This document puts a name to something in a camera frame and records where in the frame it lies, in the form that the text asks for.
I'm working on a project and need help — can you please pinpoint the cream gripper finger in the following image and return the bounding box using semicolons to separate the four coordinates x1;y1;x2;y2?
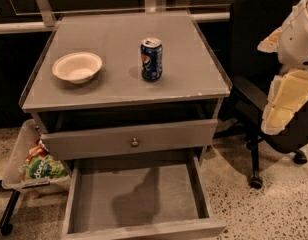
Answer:
261;69;308;135
257;28;281;53

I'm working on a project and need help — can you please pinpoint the blue pepsi can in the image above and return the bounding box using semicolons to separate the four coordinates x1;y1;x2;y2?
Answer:
140;37;163;81

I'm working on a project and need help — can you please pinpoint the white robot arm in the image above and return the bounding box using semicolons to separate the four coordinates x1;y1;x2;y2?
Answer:
257;0;308;135

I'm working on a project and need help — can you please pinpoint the grey drawer cabinet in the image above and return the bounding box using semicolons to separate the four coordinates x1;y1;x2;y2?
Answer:
18;11;234;167

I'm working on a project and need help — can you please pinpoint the grey open middle drawer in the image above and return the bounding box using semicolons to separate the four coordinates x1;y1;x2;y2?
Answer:
62;154;226;240

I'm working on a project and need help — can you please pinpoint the grey upper drawer with knob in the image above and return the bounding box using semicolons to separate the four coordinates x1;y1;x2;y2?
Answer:
41;119;217;160

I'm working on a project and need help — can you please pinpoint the black office chair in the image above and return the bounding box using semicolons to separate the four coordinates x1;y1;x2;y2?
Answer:
219;0;308;189

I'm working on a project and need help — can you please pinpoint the white paper bowl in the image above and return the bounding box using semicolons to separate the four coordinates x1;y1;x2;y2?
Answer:
52;52;102;84

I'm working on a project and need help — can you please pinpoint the metal railing with posts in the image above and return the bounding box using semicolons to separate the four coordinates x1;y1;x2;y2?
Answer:
0;0;230;34

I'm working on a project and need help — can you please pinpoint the orange snack bag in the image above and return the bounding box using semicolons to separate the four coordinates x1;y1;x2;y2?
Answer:
25;139;49;162

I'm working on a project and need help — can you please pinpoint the green snack bag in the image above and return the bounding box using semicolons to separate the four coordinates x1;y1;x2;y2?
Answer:
24;154;67;180

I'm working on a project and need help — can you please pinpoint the clear plastic storage bin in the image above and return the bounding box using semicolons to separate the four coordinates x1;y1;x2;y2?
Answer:
2;119;71;194

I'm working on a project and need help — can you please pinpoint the black cart leg with wheel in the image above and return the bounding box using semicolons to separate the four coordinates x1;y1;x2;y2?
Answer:
0;190;20;236

